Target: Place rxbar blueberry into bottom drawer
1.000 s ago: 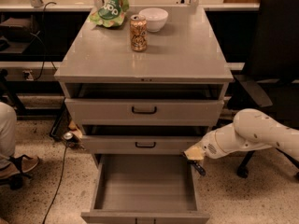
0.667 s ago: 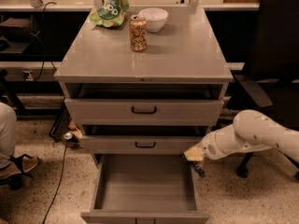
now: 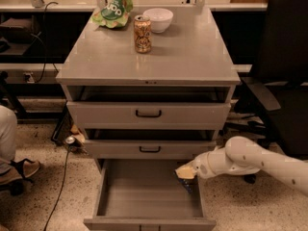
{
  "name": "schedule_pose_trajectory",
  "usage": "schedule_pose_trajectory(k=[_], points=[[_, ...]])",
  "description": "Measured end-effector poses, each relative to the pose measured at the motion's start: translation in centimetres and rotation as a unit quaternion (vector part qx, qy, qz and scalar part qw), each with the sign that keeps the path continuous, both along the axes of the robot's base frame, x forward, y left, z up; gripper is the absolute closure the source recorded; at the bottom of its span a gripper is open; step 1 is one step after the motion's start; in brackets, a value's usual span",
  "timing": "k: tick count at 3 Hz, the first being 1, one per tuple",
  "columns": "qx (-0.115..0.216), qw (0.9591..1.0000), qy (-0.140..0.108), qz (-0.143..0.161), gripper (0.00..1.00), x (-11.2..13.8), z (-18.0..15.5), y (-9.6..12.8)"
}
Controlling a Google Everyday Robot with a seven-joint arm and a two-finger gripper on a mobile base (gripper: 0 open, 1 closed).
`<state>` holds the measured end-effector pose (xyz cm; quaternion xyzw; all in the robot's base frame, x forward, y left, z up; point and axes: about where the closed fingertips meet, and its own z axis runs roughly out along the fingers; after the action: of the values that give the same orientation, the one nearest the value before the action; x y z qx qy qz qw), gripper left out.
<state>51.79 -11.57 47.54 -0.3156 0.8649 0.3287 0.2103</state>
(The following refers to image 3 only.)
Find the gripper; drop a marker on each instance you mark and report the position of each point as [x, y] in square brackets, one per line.
[202, 167]

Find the dark blue rxbar wrapper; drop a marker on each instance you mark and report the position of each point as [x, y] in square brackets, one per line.
[186, 184]

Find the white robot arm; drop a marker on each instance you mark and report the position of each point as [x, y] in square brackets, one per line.
[242, 156]

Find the grey open bottom drawer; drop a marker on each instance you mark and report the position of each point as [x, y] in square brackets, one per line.
[144, 195]

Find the grey drawer cabinet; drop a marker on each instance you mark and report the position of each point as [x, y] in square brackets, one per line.
[188, 63]

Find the grey middle drawer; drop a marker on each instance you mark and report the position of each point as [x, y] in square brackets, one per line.
[147, 149]

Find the grey top drawer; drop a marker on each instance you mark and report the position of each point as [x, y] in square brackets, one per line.
[166, 116]

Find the black office chair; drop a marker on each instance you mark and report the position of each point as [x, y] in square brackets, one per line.
[275, 89]

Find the orange soda can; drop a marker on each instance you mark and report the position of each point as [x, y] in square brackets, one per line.
[142, 33]

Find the white bowl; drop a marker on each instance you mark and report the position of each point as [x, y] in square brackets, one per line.
[160, 19]

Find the green chip bag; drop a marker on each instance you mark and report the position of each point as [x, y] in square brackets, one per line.
[114, 15]

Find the person leg light trousers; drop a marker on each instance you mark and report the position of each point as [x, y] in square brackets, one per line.
[8, 126]

